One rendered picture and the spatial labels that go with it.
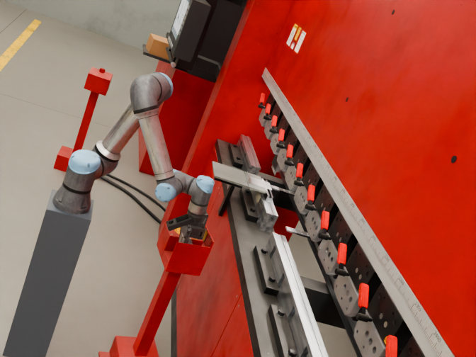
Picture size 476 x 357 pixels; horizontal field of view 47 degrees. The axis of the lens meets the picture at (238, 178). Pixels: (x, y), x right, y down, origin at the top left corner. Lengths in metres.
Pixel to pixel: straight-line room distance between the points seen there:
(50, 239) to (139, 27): 7.19
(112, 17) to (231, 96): 6.04
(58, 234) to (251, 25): 1.70
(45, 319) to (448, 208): 1.83
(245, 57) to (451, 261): 2.34
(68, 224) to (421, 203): 1.44
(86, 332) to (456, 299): 2.11
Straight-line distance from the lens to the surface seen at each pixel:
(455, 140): 1.39
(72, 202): 2.30
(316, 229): 1.91
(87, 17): 9.33
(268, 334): 1.90
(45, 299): 2.55
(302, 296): 2.00
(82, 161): 2.25
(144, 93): 2.09
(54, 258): 2.42
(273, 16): 3.35
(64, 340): 2.91
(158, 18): 9.30
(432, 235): 1.35
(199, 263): 2.39
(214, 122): 3.46
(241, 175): 2.69
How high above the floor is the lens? 1.92
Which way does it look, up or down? 20 degrees down
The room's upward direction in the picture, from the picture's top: 23 degrees clockwise
